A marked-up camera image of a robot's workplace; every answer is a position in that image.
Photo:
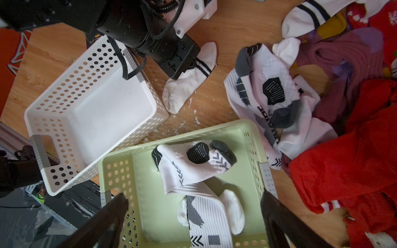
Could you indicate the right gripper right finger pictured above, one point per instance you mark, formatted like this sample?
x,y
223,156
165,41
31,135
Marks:
x,y
281,224

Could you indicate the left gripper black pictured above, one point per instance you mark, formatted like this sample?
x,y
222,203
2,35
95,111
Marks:
x,y
139,27

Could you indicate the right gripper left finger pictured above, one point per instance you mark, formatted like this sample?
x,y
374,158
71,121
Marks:
x,y
103,230

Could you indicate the small white sock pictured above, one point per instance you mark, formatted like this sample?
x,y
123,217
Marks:
x,y
234,211

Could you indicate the white sock black stripes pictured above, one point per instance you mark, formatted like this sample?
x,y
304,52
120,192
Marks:
x,y
176,92

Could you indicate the red santa sock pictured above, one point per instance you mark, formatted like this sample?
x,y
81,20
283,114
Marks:
x,y
372,221

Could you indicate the white grey sport sock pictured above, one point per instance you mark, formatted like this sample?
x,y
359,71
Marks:
x,y
261,89
184,167

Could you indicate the red christmas sock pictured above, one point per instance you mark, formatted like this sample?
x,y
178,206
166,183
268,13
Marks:
x,y
357,170

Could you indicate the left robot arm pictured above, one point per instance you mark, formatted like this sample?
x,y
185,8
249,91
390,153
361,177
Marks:
x,y
82,15

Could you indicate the green perforated plastic basket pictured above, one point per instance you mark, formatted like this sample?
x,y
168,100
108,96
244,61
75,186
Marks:
x,y
151,219

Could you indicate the white perforated plastic basket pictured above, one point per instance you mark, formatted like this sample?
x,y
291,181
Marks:
x,y
88,112

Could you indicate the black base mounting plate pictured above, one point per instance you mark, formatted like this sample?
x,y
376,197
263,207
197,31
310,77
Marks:
x,y
75,205

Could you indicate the purple sock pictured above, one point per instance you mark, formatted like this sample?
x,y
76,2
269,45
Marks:
x,y
348,60

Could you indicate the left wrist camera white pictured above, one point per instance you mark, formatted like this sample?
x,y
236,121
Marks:
x,y
192,12

